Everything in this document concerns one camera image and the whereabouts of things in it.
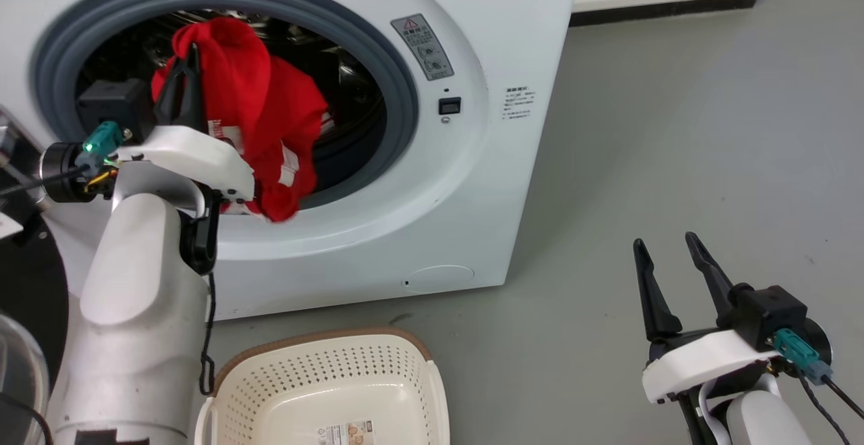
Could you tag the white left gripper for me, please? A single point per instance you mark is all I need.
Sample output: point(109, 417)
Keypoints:
point(196, 151)

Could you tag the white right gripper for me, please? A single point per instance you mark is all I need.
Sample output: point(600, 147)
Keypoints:
point(702, 360)

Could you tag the red garment with white stripes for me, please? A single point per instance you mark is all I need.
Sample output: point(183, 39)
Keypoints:
point(270, 107)

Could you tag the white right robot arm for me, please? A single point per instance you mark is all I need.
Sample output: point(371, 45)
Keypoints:
point(763, 421)

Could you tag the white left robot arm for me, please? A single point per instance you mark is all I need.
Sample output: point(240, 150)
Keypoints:
point(128, 310)

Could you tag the white front-load washing machine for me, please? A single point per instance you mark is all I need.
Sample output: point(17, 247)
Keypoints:
point(472, 181)

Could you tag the washing machine door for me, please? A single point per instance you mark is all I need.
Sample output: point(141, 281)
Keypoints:
point(23, 310)

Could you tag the cream perforated laundry basket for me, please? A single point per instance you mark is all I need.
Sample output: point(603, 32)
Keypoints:
point(324, 384)

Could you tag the paper label in basket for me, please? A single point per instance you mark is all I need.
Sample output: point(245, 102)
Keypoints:
point(345, 433)

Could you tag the grey rubber door gasket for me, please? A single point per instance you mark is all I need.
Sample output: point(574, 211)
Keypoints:
point(398, 73)

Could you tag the round filter cover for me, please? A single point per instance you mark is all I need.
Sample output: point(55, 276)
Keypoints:
point(442, 277)

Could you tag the grey warning sticker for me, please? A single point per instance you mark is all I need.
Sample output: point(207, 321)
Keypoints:
point(422, 46)

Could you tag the small printed text label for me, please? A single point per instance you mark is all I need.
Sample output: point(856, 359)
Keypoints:
point(519, 102)

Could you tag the black door latch socket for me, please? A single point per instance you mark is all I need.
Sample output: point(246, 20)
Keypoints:
point(449, 106)

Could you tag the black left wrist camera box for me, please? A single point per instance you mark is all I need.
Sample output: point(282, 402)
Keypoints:
point(115, 104)

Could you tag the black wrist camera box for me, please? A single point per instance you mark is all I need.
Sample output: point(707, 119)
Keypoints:
point(769, 313)
point(115, 104)

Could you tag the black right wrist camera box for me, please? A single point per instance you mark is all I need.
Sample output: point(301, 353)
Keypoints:
point(769, 313)

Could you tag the teal left camera connector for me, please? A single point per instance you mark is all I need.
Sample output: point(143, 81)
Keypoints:
point(101, 142)

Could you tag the teal camera connector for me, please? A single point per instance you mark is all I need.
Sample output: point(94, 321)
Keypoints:
point(101, 142)
point(800, 354)

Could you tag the teal right camera connector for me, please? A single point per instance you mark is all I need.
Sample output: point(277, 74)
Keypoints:
point(800, 354)

